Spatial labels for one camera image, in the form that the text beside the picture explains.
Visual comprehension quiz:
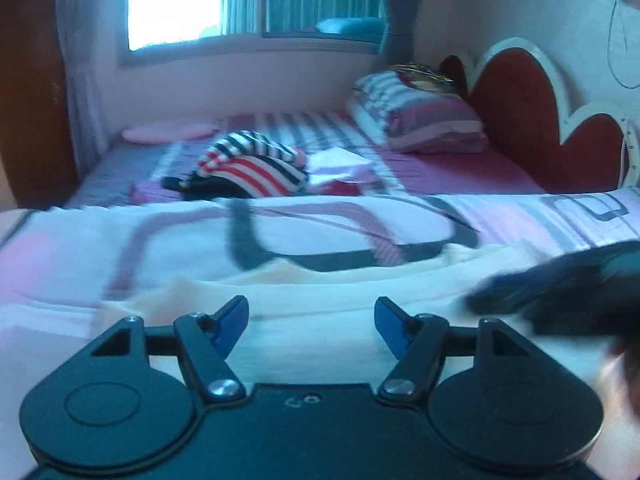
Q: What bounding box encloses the pink cushion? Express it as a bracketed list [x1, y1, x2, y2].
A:
[121, 121, 216, 145]

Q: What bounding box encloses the cream knit sweater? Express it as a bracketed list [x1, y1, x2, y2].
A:
[97, 242, 621, 397]

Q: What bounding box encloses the grey curtain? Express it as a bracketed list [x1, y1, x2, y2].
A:
[379, 0, 434, 59]
[54, 0, 129, 162]

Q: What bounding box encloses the gold patterned item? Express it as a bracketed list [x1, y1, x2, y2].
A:
[387, 62, 459, 95]

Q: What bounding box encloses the window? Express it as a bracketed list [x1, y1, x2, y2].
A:
[120, 0, 388, 66]

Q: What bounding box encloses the red scalloped headboard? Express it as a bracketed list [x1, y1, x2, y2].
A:
[437, 37, 640, 196]

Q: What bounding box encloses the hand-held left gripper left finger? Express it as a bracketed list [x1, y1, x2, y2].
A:
[89, 295, 250, 404]

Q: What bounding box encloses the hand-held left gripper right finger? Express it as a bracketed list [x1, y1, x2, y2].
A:
[374, 296, 533, 404]

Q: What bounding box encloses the white cloth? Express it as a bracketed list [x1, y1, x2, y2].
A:
[305, 147, 376, 184]

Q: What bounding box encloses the teal cushion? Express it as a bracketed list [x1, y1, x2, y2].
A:
[315, 16, 386, 41]

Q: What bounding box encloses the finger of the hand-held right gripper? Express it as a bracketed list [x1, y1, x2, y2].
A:
[465, 259, 557, 315]

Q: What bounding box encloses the patterned pink white blanket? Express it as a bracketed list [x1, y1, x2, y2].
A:
[0, 186, 640, 480]

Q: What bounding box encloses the brown wooden wardrobe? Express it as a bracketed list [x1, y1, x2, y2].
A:
[0, 0, 79, 197]

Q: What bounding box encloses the striped pillow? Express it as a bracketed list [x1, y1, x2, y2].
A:
[345, 71, 490, 155]

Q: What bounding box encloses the dark hanging cable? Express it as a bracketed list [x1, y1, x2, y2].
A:
[606, 0, 640, 90]

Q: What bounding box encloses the striped clothes pile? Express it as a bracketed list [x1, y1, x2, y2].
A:
[160, 130, 311, 200]

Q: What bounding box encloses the striped bed sheet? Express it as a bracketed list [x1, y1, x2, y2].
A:
[65, 110, 547, 209]

